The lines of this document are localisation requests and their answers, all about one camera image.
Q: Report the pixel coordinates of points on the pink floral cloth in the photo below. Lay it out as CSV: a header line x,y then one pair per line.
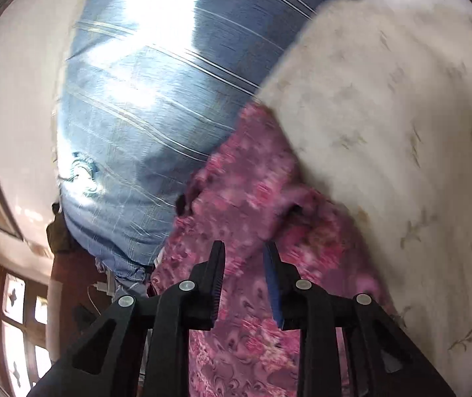
x,y
252,198

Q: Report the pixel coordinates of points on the wooden framed window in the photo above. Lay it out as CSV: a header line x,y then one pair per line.
x,y
12,331

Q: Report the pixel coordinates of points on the cream leaf-print sheet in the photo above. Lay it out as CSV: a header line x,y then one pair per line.
x,y
384,111

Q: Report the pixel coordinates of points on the blue plaid blanket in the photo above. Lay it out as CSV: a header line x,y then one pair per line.
x,y
157,111

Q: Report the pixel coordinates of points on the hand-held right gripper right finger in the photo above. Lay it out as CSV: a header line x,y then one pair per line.
x,y
273,285

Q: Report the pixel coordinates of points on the dark olive object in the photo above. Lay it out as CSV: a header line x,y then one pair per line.
x,y
59,231

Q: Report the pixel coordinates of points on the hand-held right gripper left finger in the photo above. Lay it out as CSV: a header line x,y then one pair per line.
x,y
210,285

